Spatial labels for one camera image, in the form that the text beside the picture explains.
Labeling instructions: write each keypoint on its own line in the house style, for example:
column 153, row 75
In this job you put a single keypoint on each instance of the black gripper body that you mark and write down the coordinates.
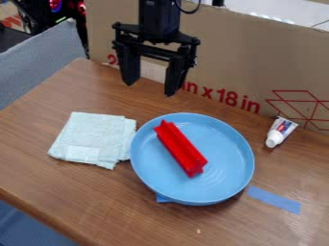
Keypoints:
column 156, row 36

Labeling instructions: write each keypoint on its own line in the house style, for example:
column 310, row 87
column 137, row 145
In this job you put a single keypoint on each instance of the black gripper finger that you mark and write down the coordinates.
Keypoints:
column 176, row 74
column 129, row 61

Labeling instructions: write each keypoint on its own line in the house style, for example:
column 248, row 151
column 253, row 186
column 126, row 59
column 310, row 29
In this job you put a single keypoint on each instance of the red plastic block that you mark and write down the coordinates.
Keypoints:
column 181, row 148

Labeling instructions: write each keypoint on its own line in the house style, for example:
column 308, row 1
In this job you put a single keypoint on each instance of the light blue folded cloth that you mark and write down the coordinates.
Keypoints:
column 96, row 139

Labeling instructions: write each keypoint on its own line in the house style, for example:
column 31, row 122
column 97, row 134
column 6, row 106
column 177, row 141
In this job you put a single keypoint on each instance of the blue plate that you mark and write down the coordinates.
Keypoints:
column 227, row 173

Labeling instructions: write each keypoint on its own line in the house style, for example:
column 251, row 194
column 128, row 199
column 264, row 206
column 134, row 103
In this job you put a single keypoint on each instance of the blue tape under plate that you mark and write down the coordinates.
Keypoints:
column 162, row 199

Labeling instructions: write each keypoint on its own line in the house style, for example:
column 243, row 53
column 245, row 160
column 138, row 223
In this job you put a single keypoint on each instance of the black computer with lights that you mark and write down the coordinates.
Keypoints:
column 41, row 14

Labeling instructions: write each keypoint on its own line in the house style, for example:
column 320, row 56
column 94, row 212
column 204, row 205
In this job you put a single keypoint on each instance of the white toothpaste tube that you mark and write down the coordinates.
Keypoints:
column 280, row 131

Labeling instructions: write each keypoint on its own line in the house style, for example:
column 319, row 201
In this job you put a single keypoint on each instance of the blue tape strip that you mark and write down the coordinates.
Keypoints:
column 273, row 199

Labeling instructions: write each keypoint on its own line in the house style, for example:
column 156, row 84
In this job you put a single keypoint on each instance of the cardboard box wall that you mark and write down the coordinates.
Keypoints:
column 260, row 65

